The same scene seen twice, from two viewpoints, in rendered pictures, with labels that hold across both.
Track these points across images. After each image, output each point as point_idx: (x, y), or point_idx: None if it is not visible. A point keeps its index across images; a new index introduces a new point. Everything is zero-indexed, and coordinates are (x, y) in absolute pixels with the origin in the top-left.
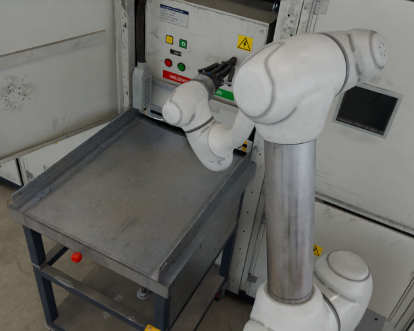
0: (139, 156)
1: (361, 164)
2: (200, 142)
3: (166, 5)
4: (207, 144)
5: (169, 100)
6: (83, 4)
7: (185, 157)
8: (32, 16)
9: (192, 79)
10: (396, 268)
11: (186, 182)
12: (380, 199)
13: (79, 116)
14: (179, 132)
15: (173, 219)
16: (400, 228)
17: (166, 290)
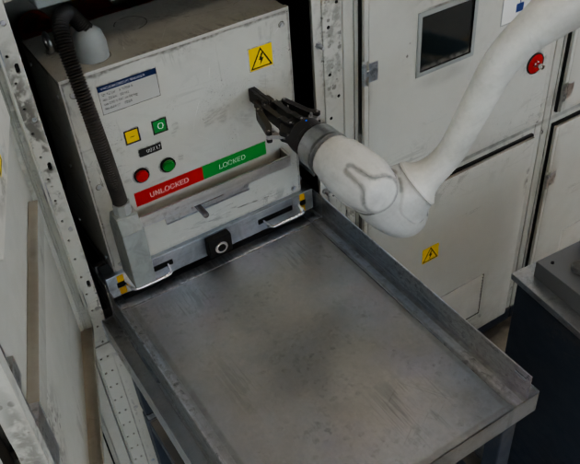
0: (231, 338)
1: (456, 105)
2: (410, 205)
3: (110, 82)
4: (422, 198)
5: (369, 179)
6: (7, 178)
7: (270, 283)
8: (5, 258)
9: (321, 141)
10: (511, 191)
11: (330, 302)
12: (482, 129)
13: (77, 383)
14: (200, 269)
15: (404, 342)
16: (501, 146)
17: (536, 399)
